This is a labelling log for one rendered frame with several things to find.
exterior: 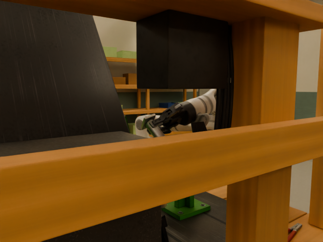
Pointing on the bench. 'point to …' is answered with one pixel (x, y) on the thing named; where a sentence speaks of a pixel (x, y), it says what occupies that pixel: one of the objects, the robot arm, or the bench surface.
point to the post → (273, 31)
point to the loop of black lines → (222, 96)
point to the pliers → (293, 231)
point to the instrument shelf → (194, 9)
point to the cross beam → (140, 175)
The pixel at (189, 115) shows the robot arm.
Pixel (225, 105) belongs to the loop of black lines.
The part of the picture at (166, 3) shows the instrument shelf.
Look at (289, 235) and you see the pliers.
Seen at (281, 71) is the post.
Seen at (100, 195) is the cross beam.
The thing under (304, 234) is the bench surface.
